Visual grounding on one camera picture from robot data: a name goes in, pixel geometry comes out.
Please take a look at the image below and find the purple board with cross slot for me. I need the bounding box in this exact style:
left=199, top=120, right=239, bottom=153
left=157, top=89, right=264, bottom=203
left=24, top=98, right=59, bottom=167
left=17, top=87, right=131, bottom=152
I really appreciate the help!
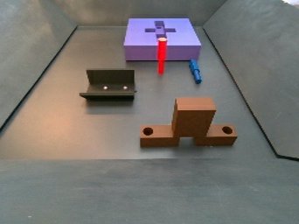
left=124, top=18, right=201, bottom=60

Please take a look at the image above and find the brown T-shaped block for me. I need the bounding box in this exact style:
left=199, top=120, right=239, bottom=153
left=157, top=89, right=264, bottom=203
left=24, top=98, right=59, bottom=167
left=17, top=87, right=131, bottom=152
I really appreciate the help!
left=140, top=97, right=237, bottom=147

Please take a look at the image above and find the blue hexagonal peg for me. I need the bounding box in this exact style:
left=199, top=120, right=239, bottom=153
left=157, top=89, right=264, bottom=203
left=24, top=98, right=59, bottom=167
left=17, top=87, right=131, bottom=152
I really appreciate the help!
left=189, top=59, right=201, bottom=84

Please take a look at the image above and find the red hexagonal peg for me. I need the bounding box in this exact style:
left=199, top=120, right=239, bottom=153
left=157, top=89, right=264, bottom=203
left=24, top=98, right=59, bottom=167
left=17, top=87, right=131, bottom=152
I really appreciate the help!
left=157, top=38, right=167, bottom=74

